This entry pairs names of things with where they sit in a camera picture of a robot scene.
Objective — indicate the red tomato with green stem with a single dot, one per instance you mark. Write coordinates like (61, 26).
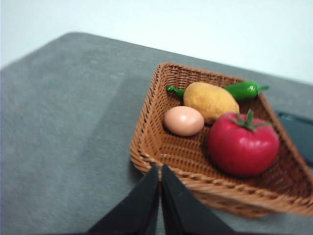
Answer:
(242, 149)

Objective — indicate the brown wicker basket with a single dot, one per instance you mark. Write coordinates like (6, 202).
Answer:
(176, 151)

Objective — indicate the green chili pepper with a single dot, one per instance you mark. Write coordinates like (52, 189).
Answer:
(242, 90)

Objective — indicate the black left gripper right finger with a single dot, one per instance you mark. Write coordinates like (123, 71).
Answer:
(185, 210)

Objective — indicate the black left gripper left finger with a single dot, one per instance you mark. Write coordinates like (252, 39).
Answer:
(139, 210)

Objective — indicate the black rectangular tray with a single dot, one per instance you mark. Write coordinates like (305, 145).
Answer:
(298, 132)

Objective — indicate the pale brown egg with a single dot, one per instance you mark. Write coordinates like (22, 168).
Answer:
(183, 121)

